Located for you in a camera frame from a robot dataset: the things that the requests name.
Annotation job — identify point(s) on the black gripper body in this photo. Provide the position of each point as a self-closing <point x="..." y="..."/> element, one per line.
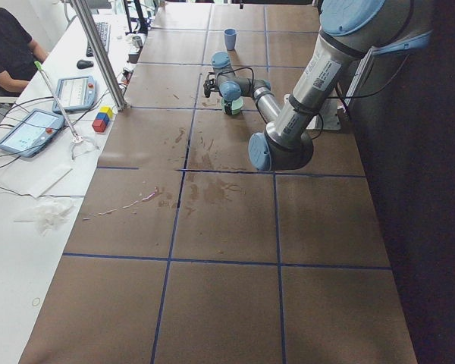
<point x="231" y="103"/>

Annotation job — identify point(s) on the light green bowl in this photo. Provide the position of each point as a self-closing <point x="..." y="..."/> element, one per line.
<point x="234" y="112"/>

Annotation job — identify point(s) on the blue plastic cup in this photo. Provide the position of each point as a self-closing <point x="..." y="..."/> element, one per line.
<point x="230" y="38"/>

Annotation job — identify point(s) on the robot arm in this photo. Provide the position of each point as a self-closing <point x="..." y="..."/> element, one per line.
<point x="349" y="30"/>

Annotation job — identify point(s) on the metal cylinder weight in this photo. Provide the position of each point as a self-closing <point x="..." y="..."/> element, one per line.
<point x="137" y="42"/>

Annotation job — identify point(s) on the yellow block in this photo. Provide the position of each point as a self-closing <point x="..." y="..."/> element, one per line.
<point x="107" y="110"/>

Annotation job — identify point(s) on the blue block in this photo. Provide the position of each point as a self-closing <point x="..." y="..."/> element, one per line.
<point x="103" y="117"/>

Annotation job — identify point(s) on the red block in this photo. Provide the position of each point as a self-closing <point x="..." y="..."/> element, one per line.
<point x="99" y="125"/>

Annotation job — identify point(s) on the black keyboard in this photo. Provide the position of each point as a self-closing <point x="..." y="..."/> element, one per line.
<point x="103" y="28"/>

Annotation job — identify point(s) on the black computer mouse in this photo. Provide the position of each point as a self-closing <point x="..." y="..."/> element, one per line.
<point x="84" y="64"/>

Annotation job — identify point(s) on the far teach pendant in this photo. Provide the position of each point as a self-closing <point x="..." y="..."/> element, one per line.
<point x="76" y="93"/>

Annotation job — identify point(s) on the teach pendant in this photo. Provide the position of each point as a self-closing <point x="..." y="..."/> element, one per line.
<point x="76" y="93"/>
<point x="32" y="134"/>

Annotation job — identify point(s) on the near teach pendant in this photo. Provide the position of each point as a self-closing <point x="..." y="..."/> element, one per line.
<point x="32" y="134"/>

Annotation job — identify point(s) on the white paper sheet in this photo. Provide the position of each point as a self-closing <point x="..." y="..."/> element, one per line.
<point x="35" y="183"/>

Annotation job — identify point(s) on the person in black shirt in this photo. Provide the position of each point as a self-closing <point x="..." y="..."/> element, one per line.
<point x="19" y="52"/>

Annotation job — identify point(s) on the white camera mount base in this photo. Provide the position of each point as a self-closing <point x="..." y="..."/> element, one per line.
<point x="328" y="118"/>

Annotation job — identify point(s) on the green handled reacher stick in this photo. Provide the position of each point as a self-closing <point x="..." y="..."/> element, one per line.
<point x="77" y="139"/>

